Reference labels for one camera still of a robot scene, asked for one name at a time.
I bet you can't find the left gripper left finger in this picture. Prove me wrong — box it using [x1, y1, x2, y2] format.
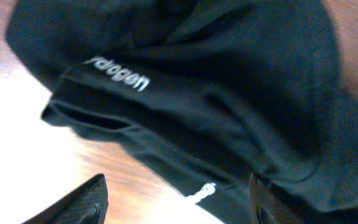
[23, 174, 109, 224]

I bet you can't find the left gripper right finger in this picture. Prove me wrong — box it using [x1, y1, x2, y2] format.
[249, 173, 306, 224]

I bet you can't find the black t-shirt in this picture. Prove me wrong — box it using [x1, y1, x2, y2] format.
[6, 0, 358, 223]

